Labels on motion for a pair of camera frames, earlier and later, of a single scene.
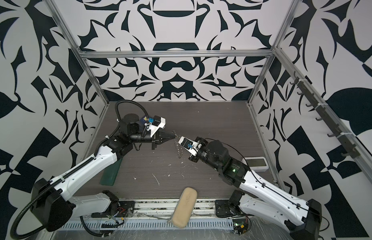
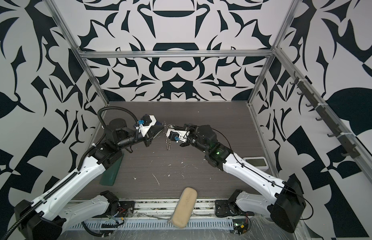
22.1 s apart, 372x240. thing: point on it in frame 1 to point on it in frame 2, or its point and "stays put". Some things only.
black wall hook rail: x=352 y=150 stays put
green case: x=109 y=173 stays put
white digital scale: x=256 y=164 stays put
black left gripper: x=160 y=134 to x=148 y=135
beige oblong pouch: x=184 y=207 stays put
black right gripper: x=204 y=141 to x=192 y=127
